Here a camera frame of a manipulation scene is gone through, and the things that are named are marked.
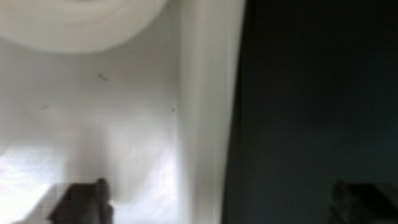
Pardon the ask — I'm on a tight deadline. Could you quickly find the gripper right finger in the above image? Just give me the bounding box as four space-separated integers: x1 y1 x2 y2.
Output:
329 181 398 224

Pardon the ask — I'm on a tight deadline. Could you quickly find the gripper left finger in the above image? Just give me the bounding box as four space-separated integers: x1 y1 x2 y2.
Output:
48 178 114 224

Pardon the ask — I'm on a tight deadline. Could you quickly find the white square tabletop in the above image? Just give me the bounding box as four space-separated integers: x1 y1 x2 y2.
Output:
0 0 247 224

